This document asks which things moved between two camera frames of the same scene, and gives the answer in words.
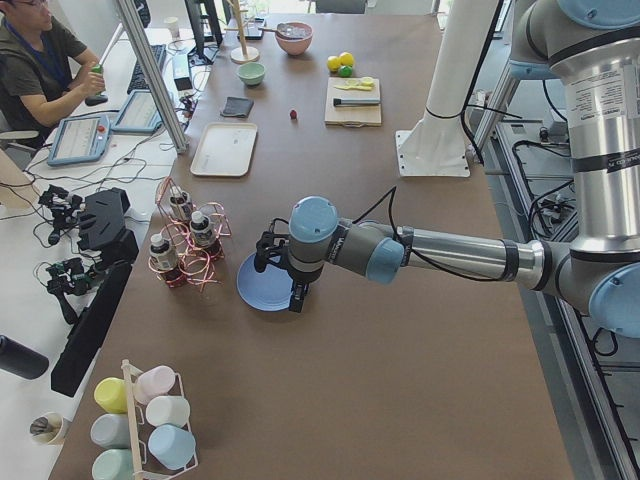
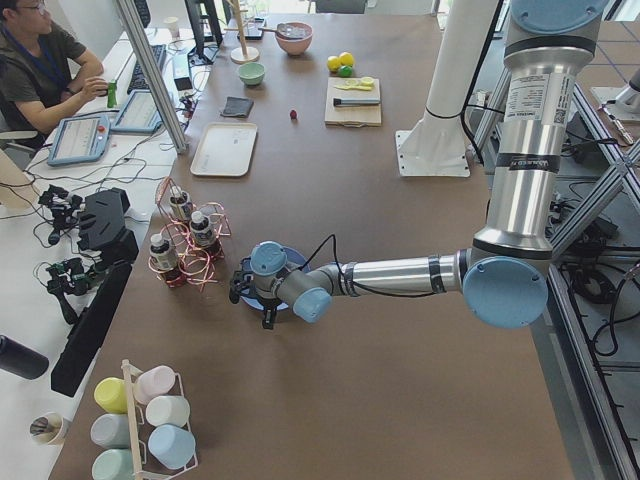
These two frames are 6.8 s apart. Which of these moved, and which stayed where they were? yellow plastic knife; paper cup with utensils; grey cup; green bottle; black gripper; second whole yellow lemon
Moved: black gripper; green bottle
Stayed: grey cup; yellow plastic knife; paper cup with utensils; second whole yellow lemon
